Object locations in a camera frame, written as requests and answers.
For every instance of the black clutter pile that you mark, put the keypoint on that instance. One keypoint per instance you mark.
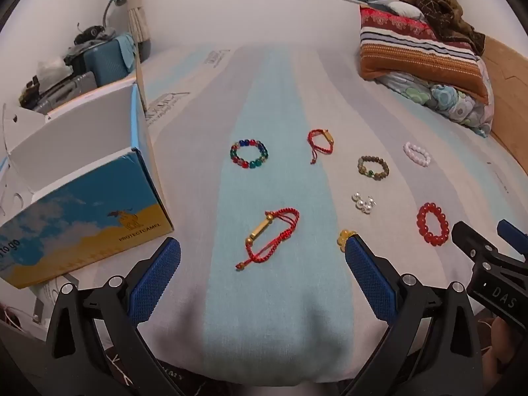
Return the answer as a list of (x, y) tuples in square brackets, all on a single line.
[(93, 33)]

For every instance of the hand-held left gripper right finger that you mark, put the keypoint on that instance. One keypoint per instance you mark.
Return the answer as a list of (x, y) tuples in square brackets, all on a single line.
[(369, 280)]

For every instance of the beige curtain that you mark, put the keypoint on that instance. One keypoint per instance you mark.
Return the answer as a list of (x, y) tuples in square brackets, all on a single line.
[(136, 20)]

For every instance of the light blue cloth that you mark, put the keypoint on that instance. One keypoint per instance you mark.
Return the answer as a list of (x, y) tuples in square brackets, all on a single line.
[(126, 49)]

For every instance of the person's right hand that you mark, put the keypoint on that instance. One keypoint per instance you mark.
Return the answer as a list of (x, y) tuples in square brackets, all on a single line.
[(505, 340)]

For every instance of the floral quilt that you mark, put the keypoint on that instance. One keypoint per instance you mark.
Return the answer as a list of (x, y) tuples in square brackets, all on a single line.
[(449, 103)]

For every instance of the brown blanket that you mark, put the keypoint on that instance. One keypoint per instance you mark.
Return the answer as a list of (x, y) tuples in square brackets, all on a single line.
[(441, 12)]

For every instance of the pearl bead cluster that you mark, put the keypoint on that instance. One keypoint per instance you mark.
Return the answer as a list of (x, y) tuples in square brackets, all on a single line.
[(363, 204)]

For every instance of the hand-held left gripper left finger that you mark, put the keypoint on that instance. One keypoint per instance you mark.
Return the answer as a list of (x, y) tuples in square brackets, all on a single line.
[(156, 280)]

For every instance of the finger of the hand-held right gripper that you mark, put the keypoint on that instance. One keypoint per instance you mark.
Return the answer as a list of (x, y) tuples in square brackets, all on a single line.
[(513, 237), (470, 241)]

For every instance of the wooden headboard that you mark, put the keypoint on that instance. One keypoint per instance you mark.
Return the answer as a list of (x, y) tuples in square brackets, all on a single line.
[(507, 99)]

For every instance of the striped bed sheet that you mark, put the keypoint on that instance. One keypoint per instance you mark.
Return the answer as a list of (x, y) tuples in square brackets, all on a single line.
[(280, 317)]

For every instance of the blue suitcase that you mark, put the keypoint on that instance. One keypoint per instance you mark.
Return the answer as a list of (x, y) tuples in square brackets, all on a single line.
[(101, 66)]

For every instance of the blue and yellow cardboard box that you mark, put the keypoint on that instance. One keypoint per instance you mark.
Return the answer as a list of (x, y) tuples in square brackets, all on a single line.
[(82, 214)]

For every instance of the grey suitcase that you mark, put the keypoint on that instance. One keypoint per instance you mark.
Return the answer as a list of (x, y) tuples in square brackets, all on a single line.
[(62, 90)]

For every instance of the striped red orange pillow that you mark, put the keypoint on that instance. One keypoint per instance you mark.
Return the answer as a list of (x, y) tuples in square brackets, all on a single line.
[(412, 49)]

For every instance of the dark patterned cloth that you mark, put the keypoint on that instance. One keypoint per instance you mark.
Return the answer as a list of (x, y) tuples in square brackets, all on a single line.
[(196, 384)]

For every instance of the grey cloth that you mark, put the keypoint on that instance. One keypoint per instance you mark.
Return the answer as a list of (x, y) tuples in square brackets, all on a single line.
[(402, 7)]

